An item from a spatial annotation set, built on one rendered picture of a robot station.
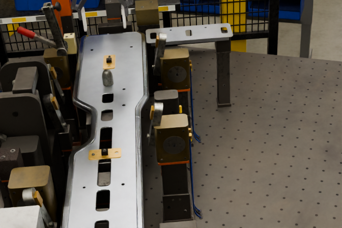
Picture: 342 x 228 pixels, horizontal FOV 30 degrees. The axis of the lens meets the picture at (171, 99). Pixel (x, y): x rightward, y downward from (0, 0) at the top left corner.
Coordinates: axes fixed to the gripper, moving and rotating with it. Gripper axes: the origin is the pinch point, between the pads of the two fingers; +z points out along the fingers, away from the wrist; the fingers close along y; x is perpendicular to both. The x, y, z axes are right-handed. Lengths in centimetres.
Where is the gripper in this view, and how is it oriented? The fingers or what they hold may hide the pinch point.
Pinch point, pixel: (104, 23)
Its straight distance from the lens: 197.5
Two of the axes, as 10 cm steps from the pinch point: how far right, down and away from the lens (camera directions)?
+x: -0.6, -5.5, 8.3
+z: 0.6, 8.3, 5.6
